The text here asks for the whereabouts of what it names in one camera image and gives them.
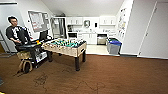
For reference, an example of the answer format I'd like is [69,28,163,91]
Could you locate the black microwave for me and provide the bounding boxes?
[67,31,78,39]

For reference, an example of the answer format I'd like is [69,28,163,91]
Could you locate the steel dishwasher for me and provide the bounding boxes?
[96,34,108,46]

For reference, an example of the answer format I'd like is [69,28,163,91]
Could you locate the cardboard box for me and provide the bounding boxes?
[17,50,33,61]

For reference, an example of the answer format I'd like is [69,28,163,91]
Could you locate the black monitor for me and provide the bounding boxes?
[38,30,50,43]

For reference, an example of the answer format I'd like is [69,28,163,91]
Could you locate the blue lidded bin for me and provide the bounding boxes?
[107,37,123,56]

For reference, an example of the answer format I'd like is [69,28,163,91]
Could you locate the foosball table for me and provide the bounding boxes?
[42,38,88,72]

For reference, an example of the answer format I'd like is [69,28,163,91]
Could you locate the white kitchen counter cabinets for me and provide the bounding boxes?
[67,30,116,46]

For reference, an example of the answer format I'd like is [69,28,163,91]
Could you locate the wall notice board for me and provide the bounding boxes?
[27,10,51,33]

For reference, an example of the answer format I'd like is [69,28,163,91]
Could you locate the white upper cabinet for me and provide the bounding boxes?
[66,16,84,26]
[99,15,116,26]

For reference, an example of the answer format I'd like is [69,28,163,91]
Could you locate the wall paper towel dispenser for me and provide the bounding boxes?
[83,19,91,29]

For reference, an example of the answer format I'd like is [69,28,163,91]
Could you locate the white room door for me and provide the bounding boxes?
[139,0,168,60]

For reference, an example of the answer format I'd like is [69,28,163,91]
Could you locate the wall posters strip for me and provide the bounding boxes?
[116,8,128,38]

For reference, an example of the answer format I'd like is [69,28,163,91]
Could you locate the person in black shirt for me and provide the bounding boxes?
[5,15,32,46]

